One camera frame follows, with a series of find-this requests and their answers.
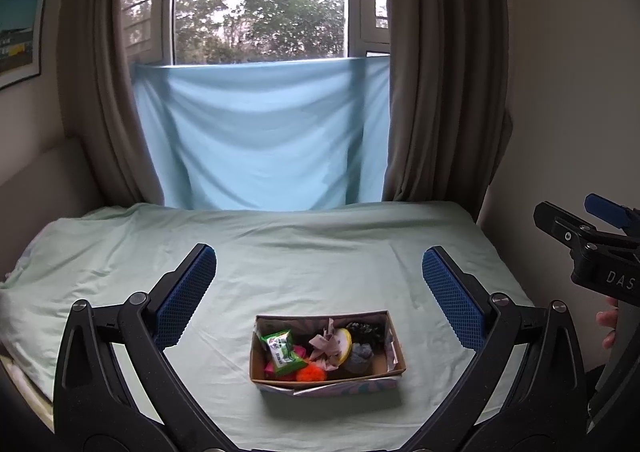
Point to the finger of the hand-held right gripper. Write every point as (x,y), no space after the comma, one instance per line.
(607,209)
(557,224)

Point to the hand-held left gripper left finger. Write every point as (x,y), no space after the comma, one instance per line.
(182,299)

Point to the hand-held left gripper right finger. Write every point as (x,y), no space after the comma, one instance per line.
(452,299)

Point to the black patterned scrunchie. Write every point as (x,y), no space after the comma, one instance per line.
(365,330)

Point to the green wet wipes pack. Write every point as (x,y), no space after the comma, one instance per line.
(281,349)

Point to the magenta zip pouch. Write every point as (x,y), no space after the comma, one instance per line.
(301,351)

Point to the dusty pink cloth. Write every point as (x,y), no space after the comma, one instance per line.
(322,344)

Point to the cardboard box with patterned flaps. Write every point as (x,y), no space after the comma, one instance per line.
(330,387)

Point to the person's right hand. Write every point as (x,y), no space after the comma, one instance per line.
(607,322)

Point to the grey knitted cloth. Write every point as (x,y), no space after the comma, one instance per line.
(361,357)

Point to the bed with pale green sheet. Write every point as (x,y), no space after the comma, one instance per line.
(300,252)

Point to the orange pom-pom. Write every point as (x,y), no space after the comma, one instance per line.
(310,373)

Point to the light blue hanging cloth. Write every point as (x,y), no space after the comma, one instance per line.
(260,131)

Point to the brown curtain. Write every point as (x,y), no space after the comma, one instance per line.
(110,81)
(440,81)

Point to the framed wall poster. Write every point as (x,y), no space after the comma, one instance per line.
(20,36)

